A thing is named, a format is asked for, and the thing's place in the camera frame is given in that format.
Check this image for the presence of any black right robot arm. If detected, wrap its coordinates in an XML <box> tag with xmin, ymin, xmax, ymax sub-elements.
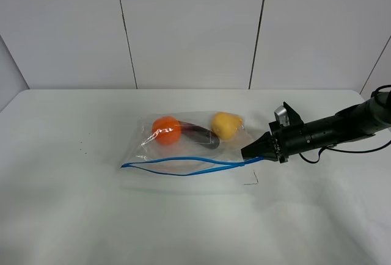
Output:
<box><xmin>241</xmin><ymin>85</ymin><xmax>390</xmax><ymax>164</ymax></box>

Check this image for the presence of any purple toy eggplant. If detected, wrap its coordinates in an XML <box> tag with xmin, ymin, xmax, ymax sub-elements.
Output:
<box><xmin>179</xmin><ymin>121</ymin><xmax>220</xmax><ymax>150</ymax></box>

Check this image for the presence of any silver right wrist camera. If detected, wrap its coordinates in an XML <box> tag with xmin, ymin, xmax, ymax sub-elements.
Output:
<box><xmin>274</xmin><ymin>106</ymin><xmax>290</xmax><ymax>126</ymax></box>

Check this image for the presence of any clear zip bag blue seal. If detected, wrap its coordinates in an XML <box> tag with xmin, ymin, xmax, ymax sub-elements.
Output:
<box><xmin>118</xmin><ymin>111</ymin><xmax>261</xmax><ymax>186</ymax></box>

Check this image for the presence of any yellow toy pear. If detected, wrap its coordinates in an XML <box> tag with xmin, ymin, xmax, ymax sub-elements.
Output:
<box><xmin>211</xmin><ymin>112</ymin><xmax>243</xmax><ymax>140</ymax></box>

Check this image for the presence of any orange toy fruit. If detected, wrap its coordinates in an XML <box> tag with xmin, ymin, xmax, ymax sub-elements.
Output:
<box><xmin>152</xmin><ymin>116</ymin><xmax>181</xmax><ymax>146</ymax></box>

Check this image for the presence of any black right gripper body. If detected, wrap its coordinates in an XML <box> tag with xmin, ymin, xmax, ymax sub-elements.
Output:
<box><xmin>269</xmin><ymin>102</ymin><xmax>309</xmax><ymax>163</ymax></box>

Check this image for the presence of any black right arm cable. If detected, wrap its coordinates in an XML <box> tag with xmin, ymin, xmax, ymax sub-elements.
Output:
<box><xmin>298</xmin><ymin>138</ymin><xmax>391</xmax><ymax>164</ymax></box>

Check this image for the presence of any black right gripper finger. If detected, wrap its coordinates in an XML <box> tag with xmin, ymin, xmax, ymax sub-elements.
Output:
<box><xmin>241</xmin><ymin>132</ymin><xmax>278</xmax><ymax>160</ymax></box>

